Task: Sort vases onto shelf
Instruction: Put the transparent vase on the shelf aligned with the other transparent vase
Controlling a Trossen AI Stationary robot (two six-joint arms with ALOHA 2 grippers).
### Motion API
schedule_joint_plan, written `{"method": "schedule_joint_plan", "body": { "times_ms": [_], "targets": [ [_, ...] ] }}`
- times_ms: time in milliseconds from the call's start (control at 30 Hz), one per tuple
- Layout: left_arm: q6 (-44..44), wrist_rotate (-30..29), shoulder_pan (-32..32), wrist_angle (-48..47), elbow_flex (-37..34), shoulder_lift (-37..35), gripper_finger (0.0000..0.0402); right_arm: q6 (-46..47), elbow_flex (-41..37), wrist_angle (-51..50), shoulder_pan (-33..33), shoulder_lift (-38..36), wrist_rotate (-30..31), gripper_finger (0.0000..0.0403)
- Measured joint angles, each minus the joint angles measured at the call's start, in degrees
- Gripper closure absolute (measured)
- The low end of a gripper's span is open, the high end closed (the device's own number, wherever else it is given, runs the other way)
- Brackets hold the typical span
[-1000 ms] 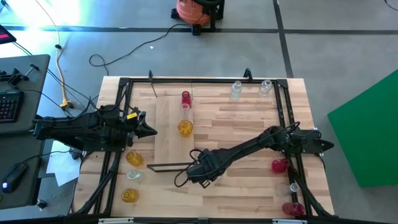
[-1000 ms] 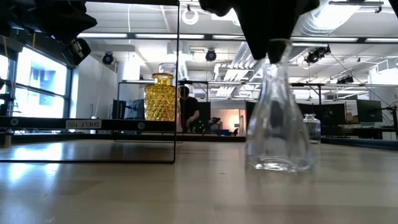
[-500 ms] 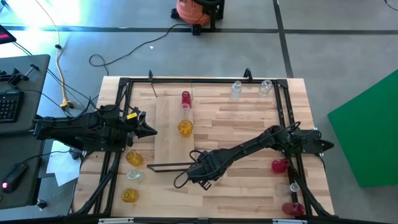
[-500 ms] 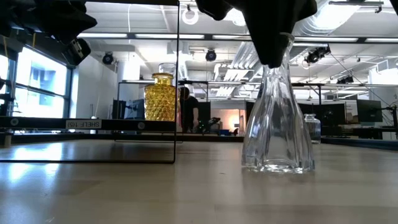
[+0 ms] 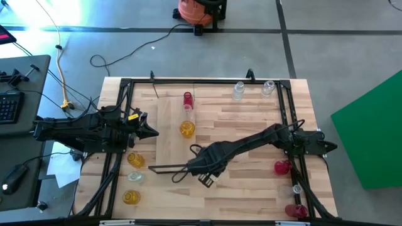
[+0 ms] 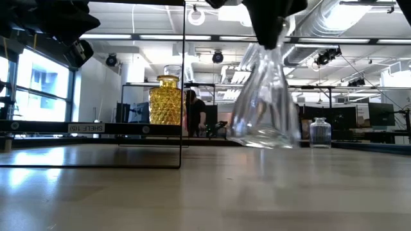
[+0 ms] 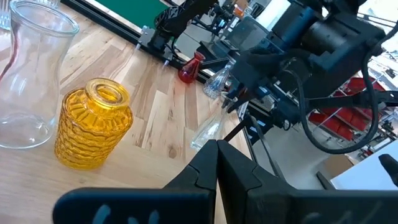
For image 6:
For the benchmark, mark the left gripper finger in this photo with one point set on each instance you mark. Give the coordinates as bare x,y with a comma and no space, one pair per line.
75,30
83,13

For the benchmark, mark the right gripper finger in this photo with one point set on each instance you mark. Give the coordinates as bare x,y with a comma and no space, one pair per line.
263,32
278,29

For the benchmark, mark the clear fluted glass carafe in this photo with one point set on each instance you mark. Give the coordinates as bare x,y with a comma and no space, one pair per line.
265,112

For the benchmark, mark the amber hobnail glass vase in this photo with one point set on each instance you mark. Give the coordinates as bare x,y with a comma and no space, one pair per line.
165,106

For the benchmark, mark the red ribbed glass vase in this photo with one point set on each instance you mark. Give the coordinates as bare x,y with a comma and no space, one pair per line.
185,123

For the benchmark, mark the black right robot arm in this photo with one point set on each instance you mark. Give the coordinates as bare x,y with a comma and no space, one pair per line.
406,4

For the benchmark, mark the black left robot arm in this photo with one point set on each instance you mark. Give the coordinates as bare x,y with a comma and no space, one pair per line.
29,13

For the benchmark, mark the white shelf label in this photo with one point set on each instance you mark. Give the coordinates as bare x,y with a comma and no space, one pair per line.
86,128

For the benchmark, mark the black track spotlight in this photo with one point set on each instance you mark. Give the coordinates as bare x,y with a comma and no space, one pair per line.
326,57
356,82

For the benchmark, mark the large window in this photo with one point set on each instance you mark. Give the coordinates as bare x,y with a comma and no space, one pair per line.
41,83

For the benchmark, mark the orange box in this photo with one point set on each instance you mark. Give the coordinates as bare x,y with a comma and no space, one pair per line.
306,128

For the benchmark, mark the person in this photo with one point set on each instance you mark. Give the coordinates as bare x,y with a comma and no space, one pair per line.
196,112

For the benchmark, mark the black device green lights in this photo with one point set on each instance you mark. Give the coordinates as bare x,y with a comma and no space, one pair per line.
218,128

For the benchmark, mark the black partition screens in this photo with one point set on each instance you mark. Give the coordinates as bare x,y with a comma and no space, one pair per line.
340,118

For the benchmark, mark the clear ribbed glass jar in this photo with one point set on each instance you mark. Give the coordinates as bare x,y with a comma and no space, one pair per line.
320,134

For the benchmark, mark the black desk monitor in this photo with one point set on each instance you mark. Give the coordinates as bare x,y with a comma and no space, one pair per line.
381,114

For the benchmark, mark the black ceiling light rail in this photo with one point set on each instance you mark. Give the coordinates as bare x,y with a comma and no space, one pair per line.
293,40

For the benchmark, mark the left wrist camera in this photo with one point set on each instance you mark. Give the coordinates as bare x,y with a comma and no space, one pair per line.
79,53

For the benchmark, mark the silver air duct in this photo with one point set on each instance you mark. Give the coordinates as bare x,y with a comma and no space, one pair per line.
302,54

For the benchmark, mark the black ceiling camera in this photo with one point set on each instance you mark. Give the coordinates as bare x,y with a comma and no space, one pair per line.
217,57
111,60

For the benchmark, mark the wooden shelf black frame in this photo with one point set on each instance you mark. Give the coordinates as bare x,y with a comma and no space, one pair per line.
38,126

